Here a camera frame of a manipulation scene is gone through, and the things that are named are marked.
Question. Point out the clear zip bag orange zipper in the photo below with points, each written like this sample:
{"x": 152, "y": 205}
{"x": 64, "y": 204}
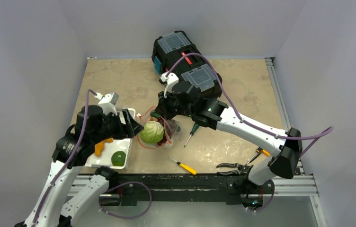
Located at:
{"x": 143, "y": 118}

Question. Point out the green handled screwdriver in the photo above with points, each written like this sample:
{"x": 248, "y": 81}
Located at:
{"x": 193, "y": 130}

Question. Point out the green cucumber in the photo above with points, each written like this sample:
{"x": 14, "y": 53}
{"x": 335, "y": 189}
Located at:
{"x": 155, "y": 115}

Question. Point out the black pliers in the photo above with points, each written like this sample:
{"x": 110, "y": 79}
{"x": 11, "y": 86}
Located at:
{"x": 237, "y": 169}

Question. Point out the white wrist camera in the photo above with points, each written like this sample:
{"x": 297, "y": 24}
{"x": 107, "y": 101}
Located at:
{"x": 107, "y": 102}
{"x": 170, "y": 80}

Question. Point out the red grape bunch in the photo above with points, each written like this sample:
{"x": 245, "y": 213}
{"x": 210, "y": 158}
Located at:
{"x": 171, "y": 127}

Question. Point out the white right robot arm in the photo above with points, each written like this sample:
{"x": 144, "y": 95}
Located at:
{"x": 284, "y": 149}

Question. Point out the green cabbage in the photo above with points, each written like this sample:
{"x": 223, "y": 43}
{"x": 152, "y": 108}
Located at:
{"x": 152, "y": 133}

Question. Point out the yellow handled screwdriver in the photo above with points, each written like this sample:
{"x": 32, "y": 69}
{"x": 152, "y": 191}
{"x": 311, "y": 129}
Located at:
{"x": 185, "y": 167}

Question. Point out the orange food piece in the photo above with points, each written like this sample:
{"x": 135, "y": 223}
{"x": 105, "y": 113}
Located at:
{"x": 99, "y": 147}

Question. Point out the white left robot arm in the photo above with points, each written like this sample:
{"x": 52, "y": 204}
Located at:
{"x": 69, "y": 157}

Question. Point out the white plastic basket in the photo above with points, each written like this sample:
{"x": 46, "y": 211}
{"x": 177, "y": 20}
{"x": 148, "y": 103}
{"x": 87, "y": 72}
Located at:
{"x": 124, "y": 145}

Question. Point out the orange black screwdriver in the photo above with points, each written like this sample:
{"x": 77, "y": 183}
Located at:
{"x": 258, "y": 152}

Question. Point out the green bell pepper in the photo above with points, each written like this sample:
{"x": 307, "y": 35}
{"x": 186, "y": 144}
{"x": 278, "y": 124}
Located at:
{"x": 118, "y": 158}

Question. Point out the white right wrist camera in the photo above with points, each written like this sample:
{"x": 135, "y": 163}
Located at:
{"x": 170, "y": 80}

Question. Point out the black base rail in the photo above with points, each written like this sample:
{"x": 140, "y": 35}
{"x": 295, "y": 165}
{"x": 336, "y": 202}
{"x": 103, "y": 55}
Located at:
{"x": 231, "y": 190}

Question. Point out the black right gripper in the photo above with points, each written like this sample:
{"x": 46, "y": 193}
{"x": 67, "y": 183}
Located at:
{"x": 165, "y": 108}

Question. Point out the black toolbox clear lids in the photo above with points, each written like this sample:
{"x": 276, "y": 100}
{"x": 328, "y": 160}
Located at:
{"x": 168, "y": 49}

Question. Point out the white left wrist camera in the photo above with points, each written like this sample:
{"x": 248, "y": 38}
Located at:
{"x": 107, "y": 102}

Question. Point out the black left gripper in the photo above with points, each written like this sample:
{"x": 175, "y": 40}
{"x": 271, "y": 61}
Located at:
{"x": 122, "y": 132}

